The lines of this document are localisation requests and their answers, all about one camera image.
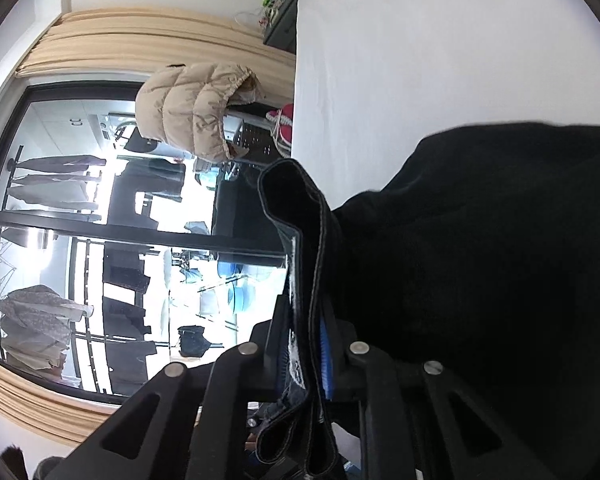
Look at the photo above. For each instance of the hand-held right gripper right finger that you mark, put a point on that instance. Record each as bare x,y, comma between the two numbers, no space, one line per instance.
327,360

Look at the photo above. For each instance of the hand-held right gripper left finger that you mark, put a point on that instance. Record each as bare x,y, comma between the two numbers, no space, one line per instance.
275,340

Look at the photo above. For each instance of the black denim pants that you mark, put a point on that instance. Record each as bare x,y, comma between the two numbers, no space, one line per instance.
480,260

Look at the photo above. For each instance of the blue plastic basin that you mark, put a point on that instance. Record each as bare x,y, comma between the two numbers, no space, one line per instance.
240,290

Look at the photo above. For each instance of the dark hanging garment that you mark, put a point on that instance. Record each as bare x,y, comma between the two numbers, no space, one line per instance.
125,320

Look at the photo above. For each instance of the red steam iron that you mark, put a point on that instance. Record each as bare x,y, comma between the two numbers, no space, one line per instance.
282,130

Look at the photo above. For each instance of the floral hanging garment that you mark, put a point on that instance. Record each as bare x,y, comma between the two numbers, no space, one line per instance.
35,320

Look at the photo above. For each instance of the beige puffer jacket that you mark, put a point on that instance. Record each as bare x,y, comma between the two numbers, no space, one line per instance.
195,110

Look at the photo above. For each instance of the beige curtain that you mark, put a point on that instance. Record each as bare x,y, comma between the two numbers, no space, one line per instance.
30,390
155,40

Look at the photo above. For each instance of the grey hanging garment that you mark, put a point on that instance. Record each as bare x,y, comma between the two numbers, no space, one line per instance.
50,192
60,163

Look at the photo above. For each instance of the black framed glass door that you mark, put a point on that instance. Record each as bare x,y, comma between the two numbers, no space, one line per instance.
30,225

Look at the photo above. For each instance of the grey nightstand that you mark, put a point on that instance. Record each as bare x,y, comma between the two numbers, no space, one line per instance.
282,25

